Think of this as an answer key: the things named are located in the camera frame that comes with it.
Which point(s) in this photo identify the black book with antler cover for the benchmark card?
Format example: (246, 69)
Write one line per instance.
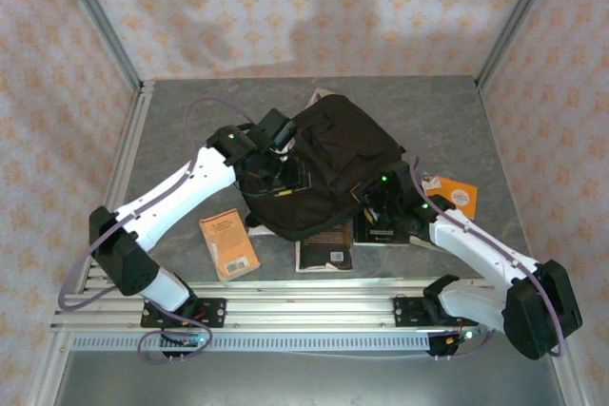
(380, 237)

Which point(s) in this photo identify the small left circuit board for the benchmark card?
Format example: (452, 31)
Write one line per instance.
(190, 341)

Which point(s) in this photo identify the orange book with colourful cover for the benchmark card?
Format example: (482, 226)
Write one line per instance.
(454, 197)

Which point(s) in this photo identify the black paperback book white text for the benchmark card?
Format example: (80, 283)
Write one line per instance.
(323, 254)

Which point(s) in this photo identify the aluminium right corner post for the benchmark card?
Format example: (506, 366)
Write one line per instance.
(513, 21)

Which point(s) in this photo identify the thin grey booklet red logo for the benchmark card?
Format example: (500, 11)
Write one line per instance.
(315, 93)

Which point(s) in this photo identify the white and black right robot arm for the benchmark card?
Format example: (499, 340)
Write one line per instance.
(476, 244)

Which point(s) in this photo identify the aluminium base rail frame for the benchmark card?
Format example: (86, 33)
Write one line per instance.
(309, 303)

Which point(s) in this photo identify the aluminium left frame leg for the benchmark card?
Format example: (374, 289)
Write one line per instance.
(50, 368)

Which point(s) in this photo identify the grey metal lower shelf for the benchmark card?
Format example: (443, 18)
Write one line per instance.
(309, 377)

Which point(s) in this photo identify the aluminium right frame leg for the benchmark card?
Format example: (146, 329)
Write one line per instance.
(568, 377)

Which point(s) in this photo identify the small orange paperback book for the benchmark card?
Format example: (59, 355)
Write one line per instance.
(228, 244)

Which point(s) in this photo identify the aluminium corner post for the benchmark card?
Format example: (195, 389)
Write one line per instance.
(102, 21)
(513, 21)

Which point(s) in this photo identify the black backpack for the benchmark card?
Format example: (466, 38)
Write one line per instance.
(333, 163)

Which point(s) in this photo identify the thin white booklet with barcode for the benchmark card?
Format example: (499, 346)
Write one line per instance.
(261, 231)

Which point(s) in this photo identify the aluminium frame leg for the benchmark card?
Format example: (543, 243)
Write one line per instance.
(50, 368)
(568, 377)

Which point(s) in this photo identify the aluminium side rail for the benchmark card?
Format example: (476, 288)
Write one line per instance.
(129, 149)

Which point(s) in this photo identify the aluminium left corner post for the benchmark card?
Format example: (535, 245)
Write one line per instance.
(102, 21)

